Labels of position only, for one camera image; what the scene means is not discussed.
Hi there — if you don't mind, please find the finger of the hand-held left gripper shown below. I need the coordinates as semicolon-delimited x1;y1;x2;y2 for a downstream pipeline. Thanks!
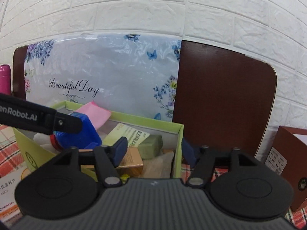
51;111;83;135

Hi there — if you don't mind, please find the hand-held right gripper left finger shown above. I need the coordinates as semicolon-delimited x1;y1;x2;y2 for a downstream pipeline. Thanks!
51;136;128;188

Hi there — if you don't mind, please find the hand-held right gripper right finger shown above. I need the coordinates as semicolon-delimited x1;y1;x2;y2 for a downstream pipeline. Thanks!
182;138;261;188

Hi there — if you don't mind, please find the light green cardboard box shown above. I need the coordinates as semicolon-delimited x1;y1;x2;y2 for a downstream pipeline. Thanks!
13;101;185;181

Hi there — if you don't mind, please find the gold cardboard box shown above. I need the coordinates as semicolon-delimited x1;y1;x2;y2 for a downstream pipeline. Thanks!
117;147;144;176

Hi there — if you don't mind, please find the blue plastic container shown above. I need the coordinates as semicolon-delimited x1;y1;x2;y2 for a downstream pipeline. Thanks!
54;112;102;149

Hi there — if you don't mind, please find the pink cloth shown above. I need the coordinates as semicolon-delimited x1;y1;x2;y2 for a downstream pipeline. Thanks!
74;102;111;129

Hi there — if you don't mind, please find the green soap bar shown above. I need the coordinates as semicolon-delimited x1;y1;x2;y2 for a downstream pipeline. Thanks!
139;134;163;159

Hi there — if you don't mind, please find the red plastic object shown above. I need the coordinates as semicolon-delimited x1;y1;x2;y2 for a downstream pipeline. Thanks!
49;134;60;152

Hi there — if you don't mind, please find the plaid bed sheet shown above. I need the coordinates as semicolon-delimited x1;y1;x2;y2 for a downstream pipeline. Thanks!
0;124;307;230

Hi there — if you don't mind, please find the pink thermos bottle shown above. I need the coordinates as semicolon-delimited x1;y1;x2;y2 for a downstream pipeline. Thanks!
0;64;12;96

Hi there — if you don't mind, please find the brown wooden headboard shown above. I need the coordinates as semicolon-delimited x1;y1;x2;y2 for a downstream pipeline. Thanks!
12;40;278;168

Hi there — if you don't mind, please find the floral plastic bag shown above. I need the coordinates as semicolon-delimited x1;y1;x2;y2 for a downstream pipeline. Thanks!
24;34;182;123

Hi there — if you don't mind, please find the white orange medicine box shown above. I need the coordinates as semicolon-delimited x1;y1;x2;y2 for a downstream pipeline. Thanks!
0;170;33;224

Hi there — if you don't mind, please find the brown cardboard box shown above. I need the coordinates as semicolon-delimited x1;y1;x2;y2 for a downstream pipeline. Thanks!
264;125;307;214

